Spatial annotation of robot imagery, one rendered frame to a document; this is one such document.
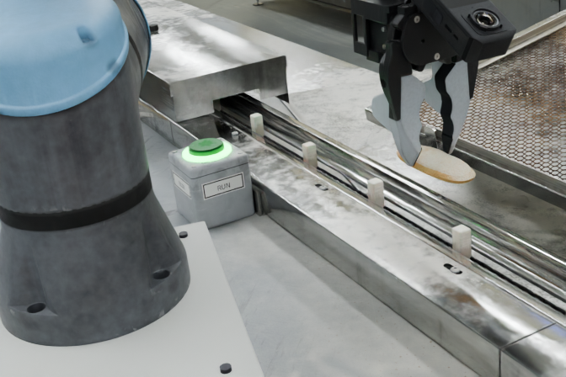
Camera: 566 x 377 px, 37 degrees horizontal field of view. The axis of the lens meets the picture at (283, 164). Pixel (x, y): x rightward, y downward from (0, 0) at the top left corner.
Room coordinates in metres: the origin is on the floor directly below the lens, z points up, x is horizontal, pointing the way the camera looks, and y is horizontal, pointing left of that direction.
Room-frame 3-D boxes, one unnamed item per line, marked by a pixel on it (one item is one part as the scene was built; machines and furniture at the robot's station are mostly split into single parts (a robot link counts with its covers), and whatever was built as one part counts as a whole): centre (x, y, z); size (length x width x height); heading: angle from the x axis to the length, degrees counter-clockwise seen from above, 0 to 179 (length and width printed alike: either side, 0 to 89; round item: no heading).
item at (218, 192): (0.88, 0.08, 0.84); 0.08 x 0.08 x 0.11; 26
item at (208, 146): (0.88, 0.08, 0.90); 0.04 x 0.04 x 0.02
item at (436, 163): (0.72, -0.14, 0.93); 0.10 x 0.04 x 0.01; 26
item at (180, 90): (1.69, 0.33, 0.89); 1.25 x 0.18 x 0.09; 26
